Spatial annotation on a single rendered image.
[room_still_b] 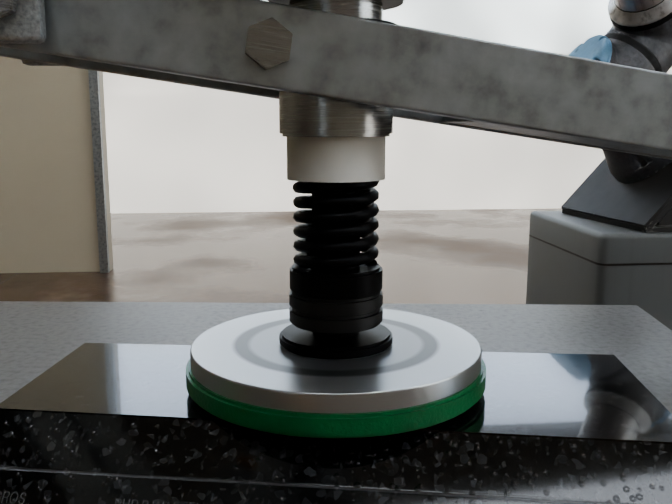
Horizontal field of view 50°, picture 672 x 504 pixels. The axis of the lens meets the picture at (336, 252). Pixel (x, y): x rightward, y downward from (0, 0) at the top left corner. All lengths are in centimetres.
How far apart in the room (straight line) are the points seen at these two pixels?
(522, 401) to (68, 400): 32
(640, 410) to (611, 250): 97
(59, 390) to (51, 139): 499
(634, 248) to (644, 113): 99
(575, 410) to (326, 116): 26
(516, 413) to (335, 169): 20
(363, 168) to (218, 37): 13
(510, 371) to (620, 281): 94
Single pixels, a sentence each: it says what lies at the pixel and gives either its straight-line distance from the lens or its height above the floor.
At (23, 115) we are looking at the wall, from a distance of 558.
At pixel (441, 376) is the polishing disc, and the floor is 90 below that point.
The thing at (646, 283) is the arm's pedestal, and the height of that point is 75.
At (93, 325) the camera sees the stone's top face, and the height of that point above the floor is 87.
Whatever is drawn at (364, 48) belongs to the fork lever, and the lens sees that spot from 46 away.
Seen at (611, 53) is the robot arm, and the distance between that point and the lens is 159.
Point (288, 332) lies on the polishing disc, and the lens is 54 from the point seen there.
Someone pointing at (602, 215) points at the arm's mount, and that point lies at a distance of 165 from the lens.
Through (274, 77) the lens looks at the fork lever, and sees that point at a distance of 45.
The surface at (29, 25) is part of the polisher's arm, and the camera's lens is 44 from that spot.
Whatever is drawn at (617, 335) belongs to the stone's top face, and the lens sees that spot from 72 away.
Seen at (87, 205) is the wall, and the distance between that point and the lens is 550.
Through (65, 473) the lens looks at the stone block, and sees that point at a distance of 51.
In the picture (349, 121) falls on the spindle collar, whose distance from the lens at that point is 48.
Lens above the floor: 106
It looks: 10 degrees down
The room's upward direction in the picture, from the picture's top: straight up
